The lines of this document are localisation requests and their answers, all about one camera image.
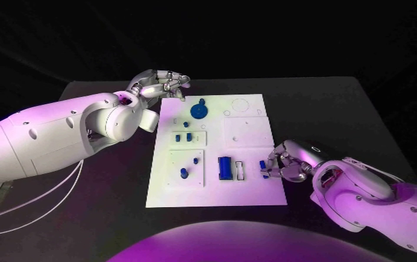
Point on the blue cylinder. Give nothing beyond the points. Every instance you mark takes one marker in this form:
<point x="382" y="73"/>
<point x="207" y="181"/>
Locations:
<point x="263" y="165"/>

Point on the blue plug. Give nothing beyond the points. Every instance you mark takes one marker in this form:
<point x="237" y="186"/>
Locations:
<point x="178" y="137"/>
<point x="190" y="136"/>

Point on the long blue block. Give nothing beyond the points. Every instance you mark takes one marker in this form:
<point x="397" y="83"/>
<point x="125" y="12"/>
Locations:
<point x="224" y="168"/>

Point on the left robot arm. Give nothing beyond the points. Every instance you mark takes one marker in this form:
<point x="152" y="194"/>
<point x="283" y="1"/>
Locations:
<point x="48" y="135"/>

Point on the blue gear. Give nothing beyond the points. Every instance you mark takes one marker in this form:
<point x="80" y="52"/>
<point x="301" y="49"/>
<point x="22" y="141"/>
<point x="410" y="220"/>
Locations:
<point x="200" y="109"/>

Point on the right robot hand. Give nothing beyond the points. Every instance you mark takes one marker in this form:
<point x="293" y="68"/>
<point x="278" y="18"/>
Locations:
<point x="299" y="155"/>

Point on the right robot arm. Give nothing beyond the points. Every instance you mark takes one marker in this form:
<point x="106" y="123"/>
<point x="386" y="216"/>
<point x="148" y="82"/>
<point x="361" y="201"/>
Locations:
<point x="358" y="189"/>

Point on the white task board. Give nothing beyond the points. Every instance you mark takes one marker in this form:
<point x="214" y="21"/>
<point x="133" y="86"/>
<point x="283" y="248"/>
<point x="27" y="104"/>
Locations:
<point x="195" y="189"/>

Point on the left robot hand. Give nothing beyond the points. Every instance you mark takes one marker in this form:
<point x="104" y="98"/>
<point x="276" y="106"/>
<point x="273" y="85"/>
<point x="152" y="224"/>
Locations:
<point x="154" y="85"/>

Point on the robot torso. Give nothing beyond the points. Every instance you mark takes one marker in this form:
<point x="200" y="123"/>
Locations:
<point x="247" y="244"/>

